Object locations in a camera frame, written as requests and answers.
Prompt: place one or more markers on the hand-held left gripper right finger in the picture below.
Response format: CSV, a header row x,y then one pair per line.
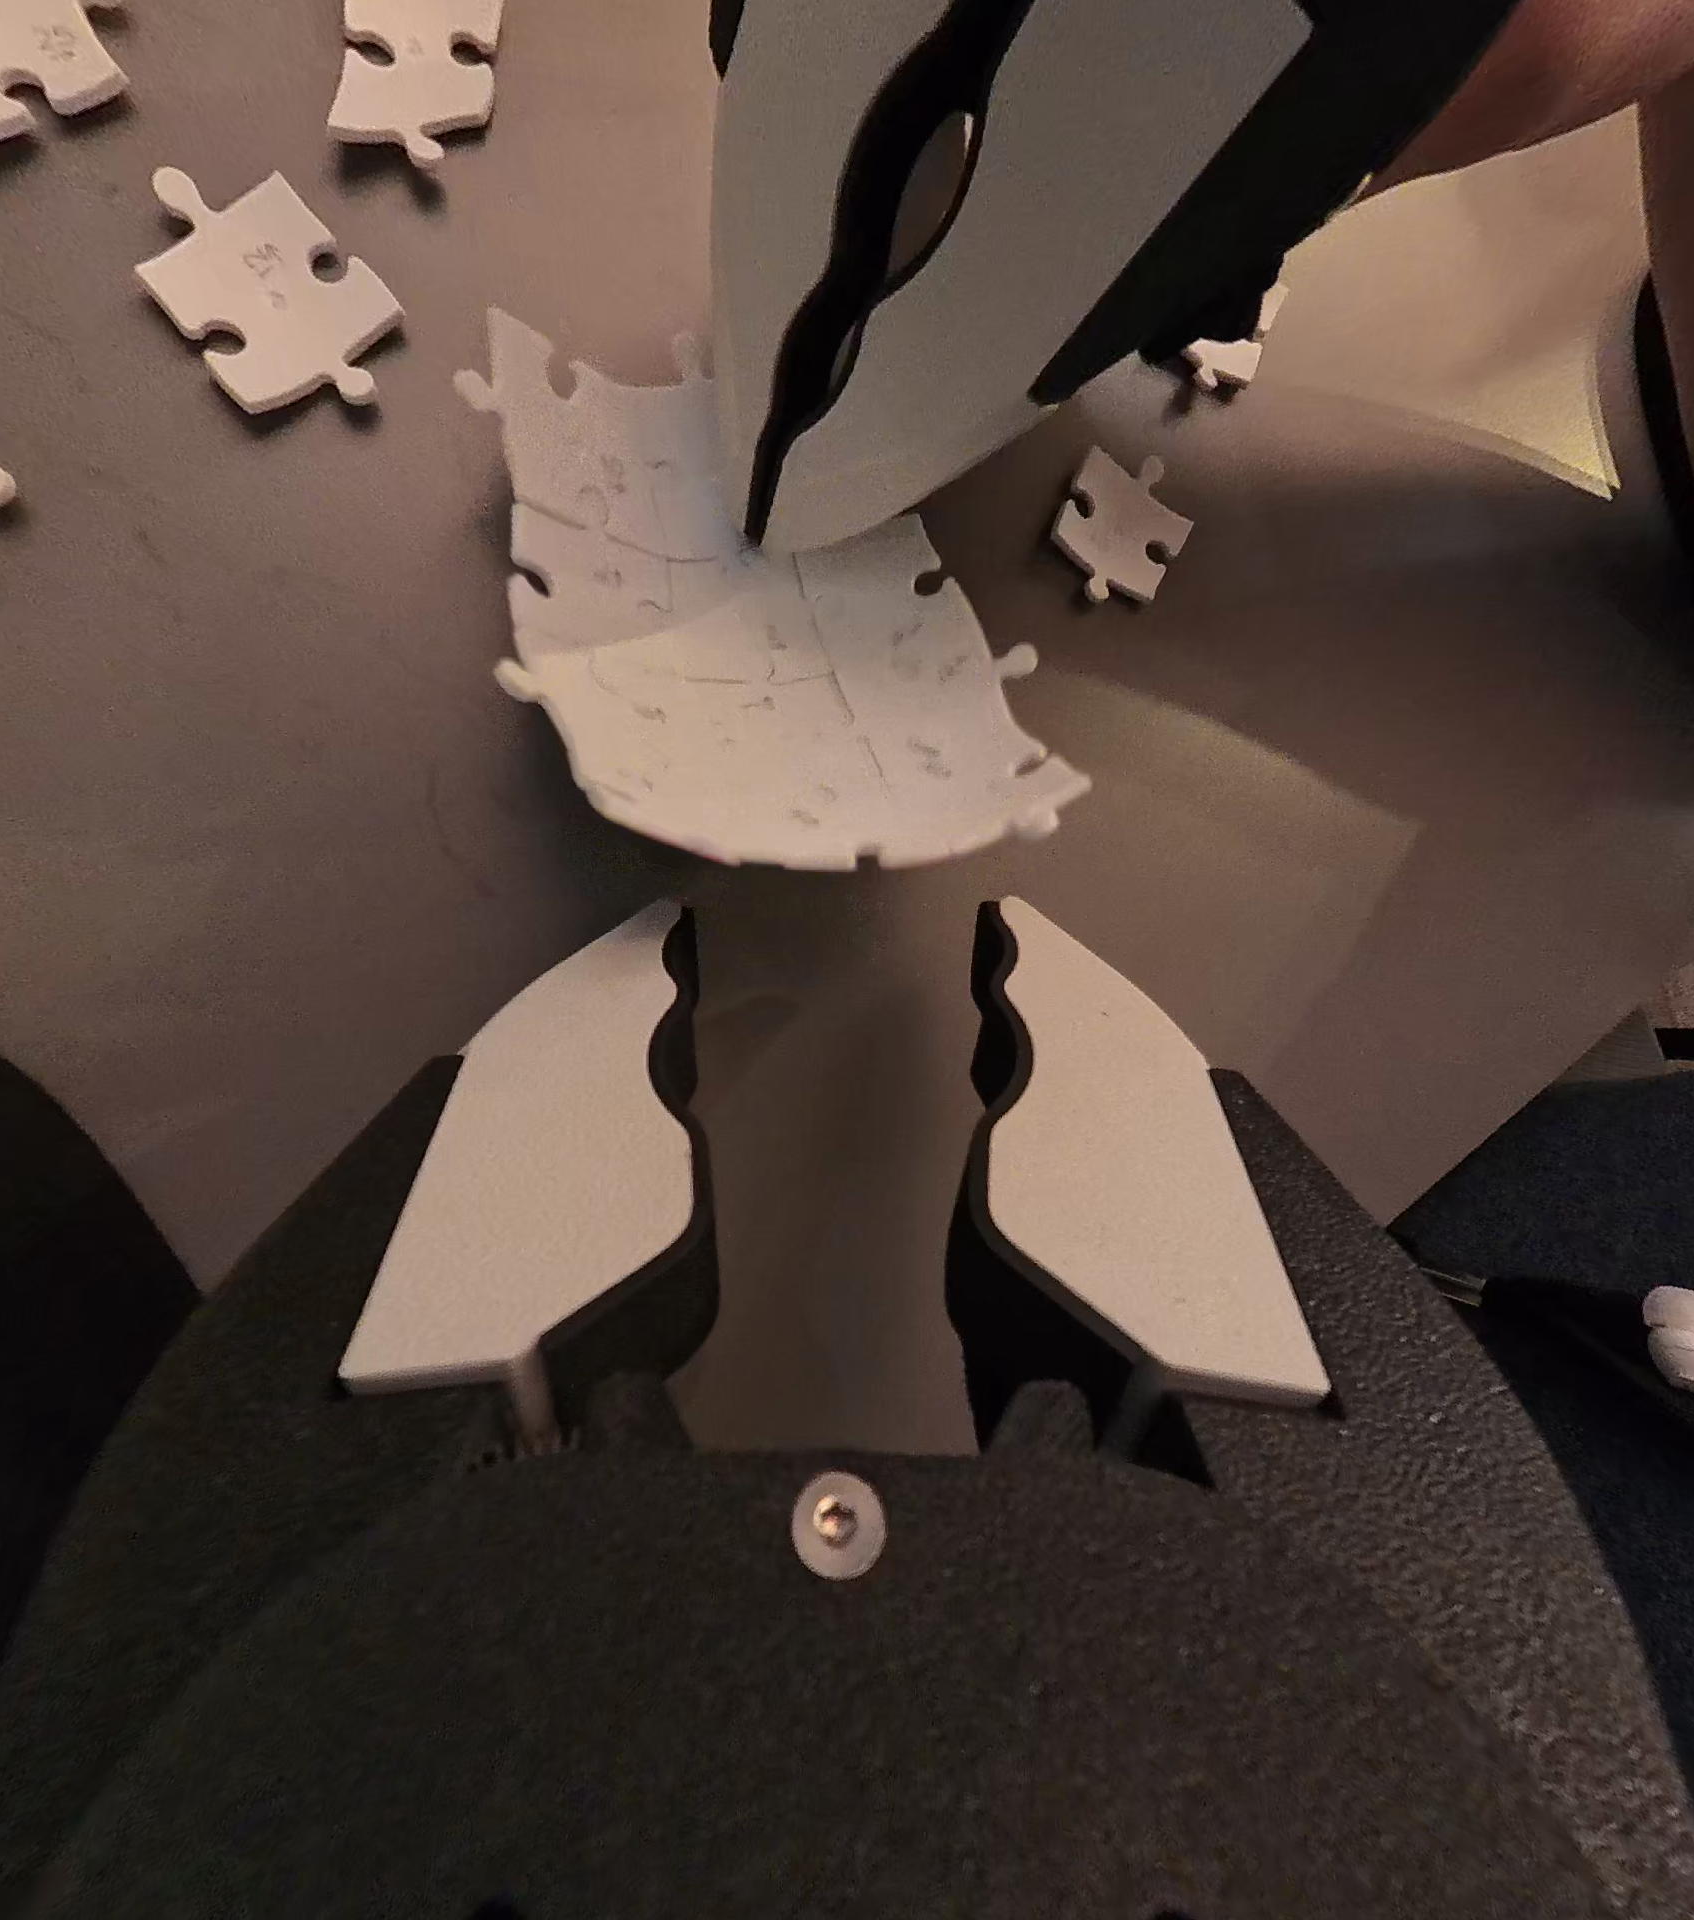
x,y
1147,1201

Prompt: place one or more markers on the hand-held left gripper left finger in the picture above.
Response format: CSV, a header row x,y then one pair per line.
x,y
531,1201

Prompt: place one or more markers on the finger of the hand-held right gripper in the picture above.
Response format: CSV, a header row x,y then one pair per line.
x,y
1059,212
786,152

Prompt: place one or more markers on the assembled white puzzle section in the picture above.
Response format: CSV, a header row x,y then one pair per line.
x,y
758,705

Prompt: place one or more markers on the scattered loose puzzle pieces group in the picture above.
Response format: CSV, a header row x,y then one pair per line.
x,y
263,285

